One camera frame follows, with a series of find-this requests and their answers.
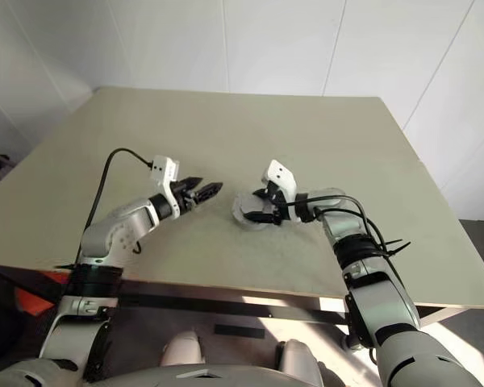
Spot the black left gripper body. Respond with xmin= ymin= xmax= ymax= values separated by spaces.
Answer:
xmin=171 ymin=181 xmax=198 ymax=217

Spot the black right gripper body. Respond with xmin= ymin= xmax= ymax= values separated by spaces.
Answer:
xmin=265 ymin=181 xmax=290 ymax=227

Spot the grey round motor lid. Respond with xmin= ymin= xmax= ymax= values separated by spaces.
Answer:
xmin=231 ymin=189 xmax=269 ymax=221

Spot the black zip tie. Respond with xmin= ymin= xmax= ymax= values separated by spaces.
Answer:
xmin=381 ymin=239 xmax=411 ymax=259

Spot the pale rounded shape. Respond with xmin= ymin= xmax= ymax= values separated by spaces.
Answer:
xmin=276 ymin=338 xmax=322 ymax=372
xmin=161 ymin=330 xmax=206 ymax=368

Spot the grey robot torso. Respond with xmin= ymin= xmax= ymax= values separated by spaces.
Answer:
xmin=0 ymin=356 xmax=324 ymax=387

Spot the orange object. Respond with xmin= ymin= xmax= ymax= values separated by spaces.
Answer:
xmin=15 ymin=283 xmax=61 ymax=318

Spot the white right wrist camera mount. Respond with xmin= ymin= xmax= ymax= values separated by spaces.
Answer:
xmin=260 ymin=159 xmax=298 ymax=202

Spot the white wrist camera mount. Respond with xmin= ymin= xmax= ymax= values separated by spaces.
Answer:
xmin=150 ymin=154 xmax=182 ymax=221
xmin=260 ymin=159 xmax=298 ymax=202

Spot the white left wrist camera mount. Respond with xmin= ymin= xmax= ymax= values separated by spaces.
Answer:
xmin=150 ymin=154 xmax=182 ymax=221

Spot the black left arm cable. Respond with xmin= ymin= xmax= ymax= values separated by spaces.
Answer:
xmin=74 ymin=148 xmax=154 ymax=267

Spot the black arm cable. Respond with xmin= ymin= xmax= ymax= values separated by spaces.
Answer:
xmin=74 ymin=148 xmax=154 ymax=267
xmin=284 ymin=193 xmax=392 ymax=259

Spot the black table frame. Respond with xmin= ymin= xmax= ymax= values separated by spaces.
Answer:
xmin=116 ymin=281 xmax=469 ymax=328

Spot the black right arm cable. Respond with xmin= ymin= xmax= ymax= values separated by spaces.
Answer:
xmin=284 ymin=193 xmax=392 ymax=259

